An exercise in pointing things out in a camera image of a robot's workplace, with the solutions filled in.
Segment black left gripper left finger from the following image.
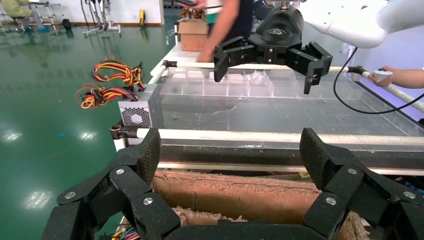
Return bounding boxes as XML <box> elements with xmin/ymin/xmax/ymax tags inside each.
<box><xmin>56</xmin><ymin>128</ymin><xmax>182</xmax><ymax>240</ymax></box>

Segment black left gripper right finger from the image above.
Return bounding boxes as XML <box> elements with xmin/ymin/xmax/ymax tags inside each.
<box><xmin>299</xmin><ymin>127</ymin><xmax>424</xmax><ymax>240</ymax></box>

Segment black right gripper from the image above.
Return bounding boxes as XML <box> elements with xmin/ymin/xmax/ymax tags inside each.
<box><xmin>213</xmin><ymin>4</ymin><xmax>333</xmax><ymax>96</ymax></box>

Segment grey power supply coloured wires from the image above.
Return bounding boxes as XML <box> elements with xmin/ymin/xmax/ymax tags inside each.
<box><xmin>91</xmin><ymin>56</ymin><xmax>163</xmax><ymax>92</ymax></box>
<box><xmin>110</xmin><ymin>227</ymin><xmax>142</xmax><ymax>240</ymax></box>
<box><xmin>75</xmin><ymin>82</ymin><xmax>164</xmax><ymax>130</ymax></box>

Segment bare operator forearm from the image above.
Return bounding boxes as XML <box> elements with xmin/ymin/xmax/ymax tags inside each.
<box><xmin>392</xmin><ymin>67</ymin><xmax>424</xmax><ymax>90</ymax></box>

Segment bare bystander forearm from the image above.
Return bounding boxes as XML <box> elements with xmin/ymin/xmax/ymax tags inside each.
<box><xmin>202</xmin><ymin>0</ymin><xmax>242</xmax><ymax>57</ymax></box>

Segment operator hand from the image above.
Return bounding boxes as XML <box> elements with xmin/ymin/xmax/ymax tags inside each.
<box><xmin>367</xmin><ymin>65</ymin><xmax>396</xmax><ymax>89</ymax></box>

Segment bystander torso dark clothing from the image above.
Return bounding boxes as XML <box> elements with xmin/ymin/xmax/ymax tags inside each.
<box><xmin>227</xmin><ymin>0</ymin><xmax>267</xmax><ymax>43</ymax></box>

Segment clear acrylic divider tray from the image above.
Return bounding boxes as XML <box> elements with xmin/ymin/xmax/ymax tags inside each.
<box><xmin>162</xmin><ymin>67</ymin><xmax>336</xmax><ymax>100</ymax></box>

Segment white pipe leg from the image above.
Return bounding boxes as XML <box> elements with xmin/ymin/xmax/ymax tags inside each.
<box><xmin>113</xmin><ymin>137</ymin><xmax>128</xmax><ymax>153</ymax></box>

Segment bystander torso white green shirt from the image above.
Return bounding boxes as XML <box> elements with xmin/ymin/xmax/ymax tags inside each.
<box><xmin>204</xmin><ymin>0</ymin><xmax>224</xmax><ymax>25</ymax></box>

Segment plain brown cardboard box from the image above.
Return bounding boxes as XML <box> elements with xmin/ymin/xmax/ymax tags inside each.
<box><xmin>177</xmin><ymin>18</ymin><xmax>211</xmax><ymax>53</ymax></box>

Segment brown divided cardboard box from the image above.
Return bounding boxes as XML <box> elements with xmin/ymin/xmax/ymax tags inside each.
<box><xmin>115</xmin><ymin>168</ymin><xmax>373</xmax><ymax>240</ymax></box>

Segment metal step rack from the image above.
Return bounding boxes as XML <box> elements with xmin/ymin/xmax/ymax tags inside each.
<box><xmin>31</xmin><ymin>2</ymin><xmax>66</xmax><ymax>34</ymax></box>

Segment yellow seated figure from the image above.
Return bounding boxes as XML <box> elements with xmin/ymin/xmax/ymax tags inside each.
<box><xmin>0</xmin><ymin>0</ymin><xmax>34</xmax><ymax>19</ymax></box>

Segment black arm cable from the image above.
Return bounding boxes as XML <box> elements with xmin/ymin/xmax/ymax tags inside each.
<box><xmin>332</xmin><ymin>46</ymin><xmax>424</xmax><ymax>116</ymax></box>

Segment white pipe rail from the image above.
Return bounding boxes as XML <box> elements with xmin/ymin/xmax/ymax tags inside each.
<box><xmin>136</xmin><ymin>128</ymin><xmax>424</xmax><ymax>148</ymax></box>
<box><xmin>148</xmin><ymin>64</ymin><xmax>171</xmax><ymax>86</ymax></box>
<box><xmin>175</xmin><ymin>60</ymin><xmax>351</xmax><ymax>73</ymax></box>
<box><xmin>361</xmin><ymin>70</ymin><xmax>424</xmax><ymax>115</ymax></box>

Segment coloured wire bundle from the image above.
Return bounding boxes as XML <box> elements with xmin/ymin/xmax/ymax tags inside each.
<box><xmin>178</xmin><ymin>7</ymin><xmax>207</xmax><ymax>21</ymax></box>

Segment white lower frame rail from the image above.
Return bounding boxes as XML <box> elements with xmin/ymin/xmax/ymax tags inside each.
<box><xmin>157</xmin><ymin>161</ymin><xmax>424</xmax><ymax>177</ymax></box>

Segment white metal frame stand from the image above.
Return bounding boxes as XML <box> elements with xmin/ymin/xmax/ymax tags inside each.
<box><xmin>80</xmin><ymin>0</ymin><xmax>122</xmax><ymax>37</ymax></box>

